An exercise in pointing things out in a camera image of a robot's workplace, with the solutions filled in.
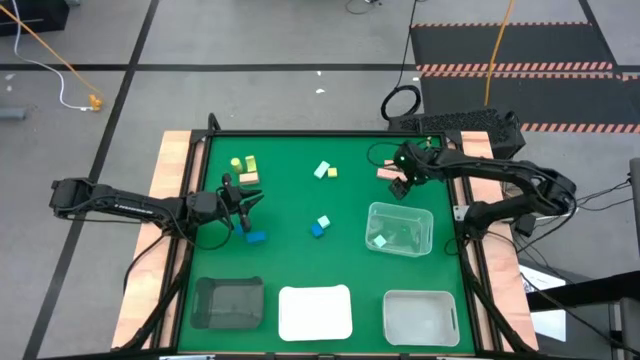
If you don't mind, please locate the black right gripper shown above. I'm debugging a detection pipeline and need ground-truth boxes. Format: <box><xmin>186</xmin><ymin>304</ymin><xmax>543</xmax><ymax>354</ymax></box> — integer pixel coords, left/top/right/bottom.
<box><xmin>389</xmin><ymin>141</ymin><xmax>436</xmax><ymax>202</ymax></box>

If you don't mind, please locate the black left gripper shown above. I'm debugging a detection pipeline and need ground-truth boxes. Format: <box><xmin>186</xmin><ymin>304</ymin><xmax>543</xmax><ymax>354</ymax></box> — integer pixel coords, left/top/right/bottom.
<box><xmin>199</xmin><ymin>173</ymin><xmax>266</xmax><ymax>234</ymax></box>

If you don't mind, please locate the long pink block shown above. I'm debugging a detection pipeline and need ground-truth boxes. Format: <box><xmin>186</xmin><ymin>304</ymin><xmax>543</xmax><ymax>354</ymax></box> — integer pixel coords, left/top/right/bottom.
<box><xmin>376</xmin><ymin>167</ymin><xmax>409</xmax><ymax>183</ymax></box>

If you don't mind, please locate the clear plastic bin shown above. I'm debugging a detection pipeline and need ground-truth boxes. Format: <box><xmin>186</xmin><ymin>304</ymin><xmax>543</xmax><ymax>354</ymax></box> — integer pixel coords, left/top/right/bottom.
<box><xmin>365</xmin><ymin>201</ymin><xmax>435</xmax><ymax>259</ymax></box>

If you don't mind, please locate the green table mat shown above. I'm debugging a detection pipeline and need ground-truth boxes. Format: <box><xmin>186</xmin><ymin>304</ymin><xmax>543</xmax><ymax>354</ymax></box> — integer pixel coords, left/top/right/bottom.
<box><xmin>177</xmin><ymin>134</ymin><xmax>476</xmax><ymax>354</ymax></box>

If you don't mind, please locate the black mesh bin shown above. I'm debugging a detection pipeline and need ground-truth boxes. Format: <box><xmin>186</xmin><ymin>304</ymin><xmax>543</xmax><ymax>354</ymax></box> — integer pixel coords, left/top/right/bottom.
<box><xmin>189</xmin><ymin>275</ymin><xmax>266</xmax><ymax>331</ymax></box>

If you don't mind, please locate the small black power adapter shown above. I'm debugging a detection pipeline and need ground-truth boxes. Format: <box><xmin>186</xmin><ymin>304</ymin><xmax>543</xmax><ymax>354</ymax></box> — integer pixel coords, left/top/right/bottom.
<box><xmin>514</xmin><ymin>215</ymin><xmax>537</xmax><ymax>237</ymax></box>

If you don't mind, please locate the black floor mat striped edge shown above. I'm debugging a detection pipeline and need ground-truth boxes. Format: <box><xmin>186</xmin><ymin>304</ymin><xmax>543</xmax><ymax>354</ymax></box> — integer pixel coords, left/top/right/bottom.
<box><xmin>409</xmin><ymin>22</ymin><xmax>617</xmax><ymax>72</ymax></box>
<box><xmin>419</xmin><ymin>72</ymin><xmax>640</xmax><ymax>134</ymax></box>

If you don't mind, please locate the white paper sheet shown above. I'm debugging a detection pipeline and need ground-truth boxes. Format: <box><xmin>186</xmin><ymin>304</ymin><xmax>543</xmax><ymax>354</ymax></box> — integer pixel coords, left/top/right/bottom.
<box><xmin>519</xmin><ymin>264</ymin><xmax>569</xmax><ymax>344</ymax></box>

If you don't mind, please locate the grey vertical pole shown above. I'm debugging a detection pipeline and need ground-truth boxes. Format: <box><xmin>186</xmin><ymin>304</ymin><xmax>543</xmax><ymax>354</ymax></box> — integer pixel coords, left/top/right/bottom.
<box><xmin>629</xmin><ymin>157</ymin><xmax>640</xmax><ymax>241</ymax></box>

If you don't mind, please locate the black box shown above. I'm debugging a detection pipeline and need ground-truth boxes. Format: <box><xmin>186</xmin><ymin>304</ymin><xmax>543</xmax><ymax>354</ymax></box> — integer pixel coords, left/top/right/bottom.
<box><xmin>0</xmin><ymin>0</ymin><xmax>70</xmax><ymax>37</ymax></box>

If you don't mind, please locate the black floor cable with coil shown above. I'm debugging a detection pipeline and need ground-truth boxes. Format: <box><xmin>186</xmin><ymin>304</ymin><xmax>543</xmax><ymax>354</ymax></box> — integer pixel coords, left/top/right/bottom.
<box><xmin>380</xmin><ymin>0</ymin><xmax>424</xmax><ymax>122</ymax></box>

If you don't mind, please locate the grey plastic bin with handles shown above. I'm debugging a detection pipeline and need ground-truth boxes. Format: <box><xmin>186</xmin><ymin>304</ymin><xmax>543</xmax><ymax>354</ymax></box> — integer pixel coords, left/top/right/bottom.
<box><xmin>382</xmin><ymin>289</ymin><xmax>461</xmax><ymax>348</ymax></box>

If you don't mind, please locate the yellow floor cable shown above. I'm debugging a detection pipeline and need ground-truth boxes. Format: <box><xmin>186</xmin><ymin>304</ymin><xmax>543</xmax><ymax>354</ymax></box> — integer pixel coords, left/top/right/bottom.
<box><xmin>483</xmin><ymin>0</ymin><xmax>516</xmax><ymax>107</ymax></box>

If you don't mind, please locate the yellow cable with plug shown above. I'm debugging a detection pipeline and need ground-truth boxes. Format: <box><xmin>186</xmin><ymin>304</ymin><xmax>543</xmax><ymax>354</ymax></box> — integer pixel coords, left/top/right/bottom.
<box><xmin>0</xmin><ymin>3</ymin><xmax>104</xmax><ymax>112</ymax></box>

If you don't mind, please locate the white floor cable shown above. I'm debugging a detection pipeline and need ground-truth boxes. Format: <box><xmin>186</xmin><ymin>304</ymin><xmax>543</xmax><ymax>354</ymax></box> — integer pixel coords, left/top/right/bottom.
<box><xmin>11</xmin><ymin>0</ymin><xmax>94</xmax><ymax>111</ymax></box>

